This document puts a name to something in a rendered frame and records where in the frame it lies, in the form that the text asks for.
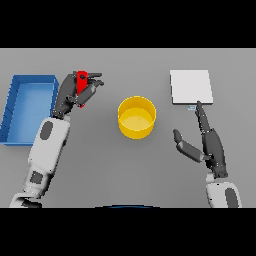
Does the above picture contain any pale square measuring scale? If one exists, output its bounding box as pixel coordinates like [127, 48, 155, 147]
[169, 69, 214, 110]

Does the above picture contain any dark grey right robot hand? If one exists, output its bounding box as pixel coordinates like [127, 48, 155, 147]
[172, 100, 229, 179]

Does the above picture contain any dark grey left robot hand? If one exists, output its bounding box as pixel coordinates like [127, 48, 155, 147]
[50, 70, 105, 120]

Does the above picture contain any yellow bowl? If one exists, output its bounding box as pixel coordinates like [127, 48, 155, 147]
[117, 95, 157, 140]

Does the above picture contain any red beaker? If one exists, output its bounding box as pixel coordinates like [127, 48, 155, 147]
[76, 70, 89, 109]

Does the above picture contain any blue tray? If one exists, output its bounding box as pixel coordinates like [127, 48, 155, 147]
[0, 74, 60, 147]

